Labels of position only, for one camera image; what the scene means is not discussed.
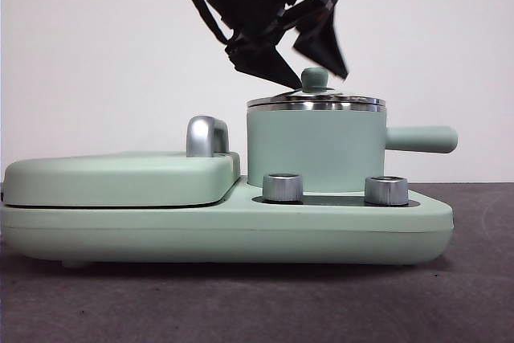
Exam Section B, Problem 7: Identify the glass lid with green knob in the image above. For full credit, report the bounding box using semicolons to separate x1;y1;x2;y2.
245;67;387;108

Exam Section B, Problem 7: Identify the silver control knob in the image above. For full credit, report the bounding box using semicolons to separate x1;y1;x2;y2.
364;175;410;206
262;173;305;203

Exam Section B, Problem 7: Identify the green breakfast machine base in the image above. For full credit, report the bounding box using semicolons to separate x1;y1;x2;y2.
0;186;455;268

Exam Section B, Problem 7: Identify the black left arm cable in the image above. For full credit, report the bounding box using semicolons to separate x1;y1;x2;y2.
166;0;232;45

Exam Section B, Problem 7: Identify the silver griddle cover handle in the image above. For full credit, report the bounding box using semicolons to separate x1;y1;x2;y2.
186;116;230;158

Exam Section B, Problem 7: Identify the green steamer pot with handle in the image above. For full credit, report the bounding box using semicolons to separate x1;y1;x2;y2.
246;102;459;194

